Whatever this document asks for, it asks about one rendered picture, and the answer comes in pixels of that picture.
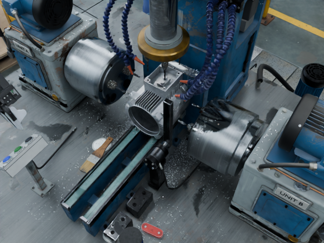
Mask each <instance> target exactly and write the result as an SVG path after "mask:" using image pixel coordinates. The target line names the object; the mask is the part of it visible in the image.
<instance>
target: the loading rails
mask: <svg viewBox="0 0 324 243"><path fill-rule="evenodd" d="M184 119H185V117H184V118H183V119H181V118H178V119H177V121H176V122H175V123H174V124H173V139H172V145H173V146H175V147H178V145H179V144H180V143H181V139H180V138H178V137H177V136H178V135H179V133H180V132H181V131H182V130H183V128H184V125H183V124H181V123H180V122H178V120H180V121H183V122H184ZM135 129H136V130H137V131H135ZM149 137H150V136H148V135H146V134H145V133H143V132H141V131H139V130H138V129H137V127H136V126H135V125H134V126H132V125H131V126H130V128H129V129H128V130H127V131H126V132H125V133H124V134H123V135H122V136H121V137H120V138H119V139H118V140H117V141H116V143H115V144H114V145H113V146H112V147H111V148H110V149H109V150H108V151H107V152H106V153H105V154H104V155H103V156H102V158H101V159H100V160H99V161H98V162H97V163H96V164H95V165H94V166H93V167H92V168H91V169H90V170H89V171H88V173H87V174H86V175H85V176H84V177H83V178H82V179H81V180H80V181H79V182H78V183H77V184H76V185H75V186H74V188H73V189H72V190H71V191H70V192H69V193H68V194H67V195H66V196H65V197H64V198H63V199H62V200H61V201H60V204H61V206H62V208H63V210H64V212H65V213H66V215H67V217H69V218H70V219H71V220H73V221H74V222H75V221H76V220H77V219H78V218H79V217H80V216H81V214H82V213H83V212H84V211H85V210H86V209H87V207H88V206H89V207H90V209H89V210H88V211H87V213H86V214H85V215H84V216H81V217H80V219H81V221H82V223H83V225H84V227H85V229H86V231H87V232H88V233H90V234H91V235H93V236H94V237H95V236H96V234H98V232H99V231H101V232H102V233H103V231H104V230H105V229H106V228H107V227H108V225H109V224H110V223H108V222H107V221H108V220H109V219H110V218H111V216H112V215H113V214H114V213H115V212H116V210H117V209H118V208H119V207H120V205H121V204H122V203H123V202H124V200H125V199H128V200H130V198H131V197H132V196H133V195H134V193H135V191H133V189H134V188H135V187H136V186H137V184H138V183H139V182H140V181H141V180H142V178H143V177H144V176H145V175H146V173H147V172H148V171H149V168H148V167H147V165H145V162H144V157H145V156H146V155H147V154H149V153H150V151H151V150H152V149H153V147H154V146H155V144H156V143H160V144H163V136H162V137H161V138H160V139H157V140H156V138H155V137H152V138H151V139H150V140H149V141H148V143H147V144H145V146H144V147H143V148H142V149H141V150H140V151H139V153H138V154H137V155H136V156H135V157H134V158H133V159H131V157H132V156H133V155H134V154H135V153H136V152H137V151H138V149H139V148H140V147H141V146H142V145H143V144H144V143H145V141H146V140H147V139H148V138H149ZM152 139H153V141H151V140H152ZM152 143H153V144H152ZM122 168H123V169H124V170H123V171H122V172H121V173H120V174H119V176H118V177H117V178H116V179H115V180H114V181H113V182H112V184H111V185H110V186H109V187H108V188H107V189H106V191H105V192H104V193H103V194H102V195H101V196H100V197H98V195H99V194H100V193H101V191H102V190H103V189H104V188H105V187H106V186H107V185H108V183H109V182H110V181H111V180H112V179H113V178H114V177H115V175H116V174H117V173H118V172H119V171H120V170H121V169H122Z"/></svg>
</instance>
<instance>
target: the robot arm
mask: <svg viewBox="0 0 324 243"><path fill-rule="evenodd" d="M12 89H15V88H14V86H13V85H12V84H9V83H8V82H7V80H6V79H5V78H4V77H3V76H2V74H1V73H0V115H1V116H2V117H3V118H4V119H6V120H7V121H8V122H9V123H10V124H11V125H13V126H14V127H15V128H17V129H20V130H23V129H24V128H23V126H22V125H21V121H22V120H23V118H24V117H25V116H26V114H27V112H26V111H25V110H24V109H22V110H20V109H19V110H17V109H16V108H15V107H9V106H10V105H11V104H13V103H15V102H16V101H17V100H18V99H19V98H20V97H21V95H20V94H19V92H18V91H17V90H16V89H15V91H16V92H17V93H18V95H17V94H16V93H15V94H14V93H13V90H12Z"/></svg>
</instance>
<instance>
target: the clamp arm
mask: <svg viewBox="0 0 324 243"><path fill-rule="evenodd" d="M173 107H174V102H173V101H172V100H170V99H168V98H166V99H165V100H164V101H163V144H166V143H167V144H166V145H168V146H167V147H168V148H170V147H171V146H172V139H173Z"/></svg>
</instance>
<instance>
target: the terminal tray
mask: <svg viewBox="0 0 324 243"><path fill-rule="evenodd" d="M165 73H166V74H165V80H164V69H163V68H162V64H160V65H159V66H158V67H157V68H156V69H155V70H154V71H153V72H152V73H151V74H150V75H149V76H148V77H147V78H146V79H145V80H144V88H145V91H146V90H149V91H151V92H153V93H155V94H157V95H159V97H160V96H161V99H162V98H163V101H164V100H165V99H166V98H168V99H171V97H173V95H175V93H176V91H178V89H180V86H181V85H182V82H180V80H183V73H182V72H180V71H178V70H176V69H174V68H172V67H170V66H168V68H167V70H166V71H165ZM153 83H154V84H153Z"/></svg>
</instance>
